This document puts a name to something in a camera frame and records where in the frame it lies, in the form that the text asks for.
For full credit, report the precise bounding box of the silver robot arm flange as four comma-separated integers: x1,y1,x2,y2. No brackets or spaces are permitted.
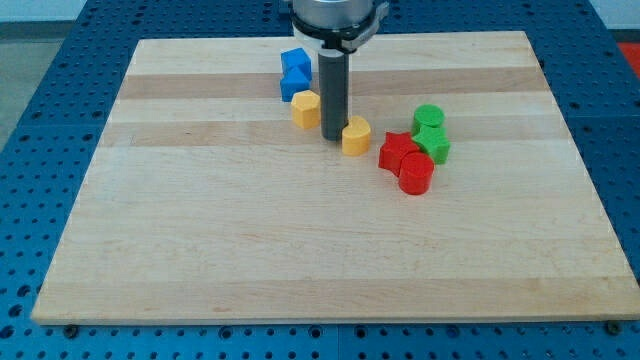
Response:
290,0,389,56

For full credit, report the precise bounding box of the blue triangle block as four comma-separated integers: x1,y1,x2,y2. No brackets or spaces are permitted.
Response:
280,67,310,102

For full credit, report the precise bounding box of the blue cube block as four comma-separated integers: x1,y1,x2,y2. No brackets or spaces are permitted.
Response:
280,48,312,80

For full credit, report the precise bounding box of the yellow heart block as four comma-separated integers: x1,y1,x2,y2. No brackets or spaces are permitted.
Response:
341,116,371,156

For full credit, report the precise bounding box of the yellow hexagon block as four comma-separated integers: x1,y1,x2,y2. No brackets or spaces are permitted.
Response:
291,90,321,129

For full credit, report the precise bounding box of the red star block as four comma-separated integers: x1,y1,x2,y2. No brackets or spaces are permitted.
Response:
378,132,420,177

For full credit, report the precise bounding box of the red cylinder block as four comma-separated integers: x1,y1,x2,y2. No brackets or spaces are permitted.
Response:
399,152,435,195

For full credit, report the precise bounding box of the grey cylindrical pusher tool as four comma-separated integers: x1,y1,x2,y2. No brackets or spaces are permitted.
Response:
318,54,349,141

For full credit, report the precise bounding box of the green star block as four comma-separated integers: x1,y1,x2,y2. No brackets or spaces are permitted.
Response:
412,126,451,165

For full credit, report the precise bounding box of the green cylinder block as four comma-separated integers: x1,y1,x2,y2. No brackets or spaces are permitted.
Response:
411,104,445,135

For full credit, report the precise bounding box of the wooden board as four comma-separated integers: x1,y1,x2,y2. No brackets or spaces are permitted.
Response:
32,31,639,325

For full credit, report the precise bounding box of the blue perforated table plate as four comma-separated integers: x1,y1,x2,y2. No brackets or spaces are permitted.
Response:
1,0,639,359

